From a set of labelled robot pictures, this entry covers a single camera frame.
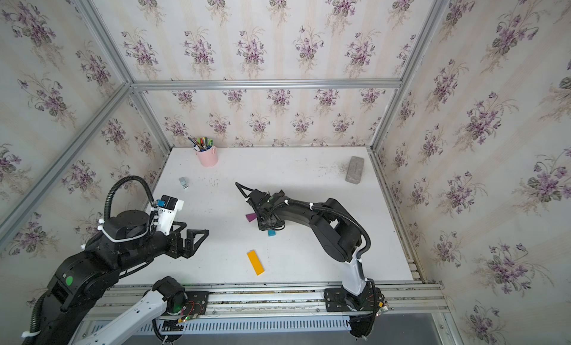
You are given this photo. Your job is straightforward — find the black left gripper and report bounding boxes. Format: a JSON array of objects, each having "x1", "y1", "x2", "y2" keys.
[{"x1": 117, "y1": 219, "x2": 210, "y2": 275}]

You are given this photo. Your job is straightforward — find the yellow rectangular block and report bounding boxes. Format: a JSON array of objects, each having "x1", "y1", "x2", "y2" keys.
[{"x1": 247, "y1": 250, "x2": 265, "y2": 276}]

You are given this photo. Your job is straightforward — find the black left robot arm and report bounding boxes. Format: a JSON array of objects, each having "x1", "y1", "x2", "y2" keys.
[{"x1": 23, "y1": 210, "x2": 210, "y2": 344}]

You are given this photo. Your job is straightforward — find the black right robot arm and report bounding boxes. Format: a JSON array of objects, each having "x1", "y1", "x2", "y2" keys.
[{"x1": 235, "y1": 182, "x2": 372, "y2": 297}]

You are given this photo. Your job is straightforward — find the pink pen holder cup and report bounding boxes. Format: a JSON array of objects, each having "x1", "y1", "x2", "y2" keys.
[{"x1": 195, "y1": 146, "x2": 219, "y2": 167}]

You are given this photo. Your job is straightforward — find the coloured pens in cup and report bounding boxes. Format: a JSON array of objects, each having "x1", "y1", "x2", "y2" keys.
[{"x1": 187, "y1": 136, "x2": 214, "y2": 152}]

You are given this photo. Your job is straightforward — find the grey board eraser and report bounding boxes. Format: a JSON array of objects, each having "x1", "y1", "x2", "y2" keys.
[{"x1": 345, "y1": 156, "x2": 364, "y2": 184}]

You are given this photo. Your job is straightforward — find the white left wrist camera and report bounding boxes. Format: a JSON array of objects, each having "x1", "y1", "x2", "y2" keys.
[{"x1": 152, "y1": 195, "x2": 184, "y2": 236}]

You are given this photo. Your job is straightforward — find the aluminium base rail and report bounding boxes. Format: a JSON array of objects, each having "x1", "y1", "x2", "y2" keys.
[{"x1": 70, "y1": 283, "x2": 462, "y2": 344}]

